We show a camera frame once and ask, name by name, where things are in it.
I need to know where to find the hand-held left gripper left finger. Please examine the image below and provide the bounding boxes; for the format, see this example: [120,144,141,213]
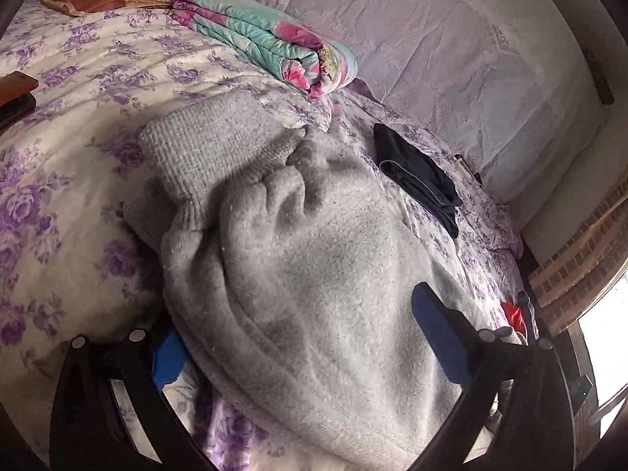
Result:
[49,329,217,471]

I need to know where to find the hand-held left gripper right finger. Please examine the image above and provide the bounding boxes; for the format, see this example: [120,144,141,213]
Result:
[407,282,580,471]

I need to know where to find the grey knitted sweater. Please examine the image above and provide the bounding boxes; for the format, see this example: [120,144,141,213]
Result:
[122,89,523,471]

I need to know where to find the dark navy folded pants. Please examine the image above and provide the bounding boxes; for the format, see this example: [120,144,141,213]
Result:
[373,122,463,239]

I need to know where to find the red cloth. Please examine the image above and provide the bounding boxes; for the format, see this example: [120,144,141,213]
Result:
[501,301,528,340]

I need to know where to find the window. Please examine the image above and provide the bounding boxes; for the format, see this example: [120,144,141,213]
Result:
[578,270,628,433]

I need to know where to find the purple floral bedspread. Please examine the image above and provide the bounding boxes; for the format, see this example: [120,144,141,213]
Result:
[0,0,528,471]

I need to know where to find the black phone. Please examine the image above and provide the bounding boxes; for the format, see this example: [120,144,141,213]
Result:
[0,93,37,132]

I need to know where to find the brown flat case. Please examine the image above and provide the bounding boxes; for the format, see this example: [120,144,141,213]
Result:
[0,71,39,106]

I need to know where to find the folded teal pink floral quilt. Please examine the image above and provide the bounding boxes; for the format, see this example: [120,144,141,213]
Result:
[172,0,359,100]

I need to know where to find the wooden bed frame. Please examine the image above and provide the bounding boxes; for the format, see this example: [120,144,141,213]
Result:
[454,154,484,183]

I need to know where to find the white lace wall cloth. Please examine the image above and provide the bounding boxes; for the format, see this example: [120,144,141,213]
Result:
[177,0,606,207]

